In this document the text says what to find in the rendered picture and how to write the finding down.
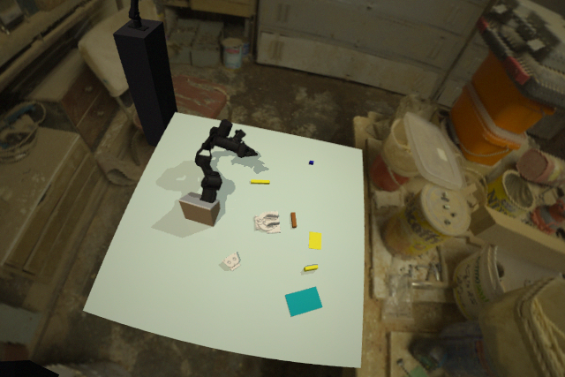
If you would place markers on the teal flat rectangular plate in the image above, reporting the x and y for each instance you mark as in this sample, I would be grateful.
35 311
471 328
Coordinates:
303 301

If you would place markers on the yellow flat bar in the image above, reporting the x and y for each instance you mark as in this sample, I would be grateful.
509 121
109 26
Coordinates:
263 182

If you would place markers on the orange-brown rectangular bar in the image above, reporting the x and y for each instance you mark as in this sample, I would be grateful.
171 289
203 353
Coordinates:
293 219

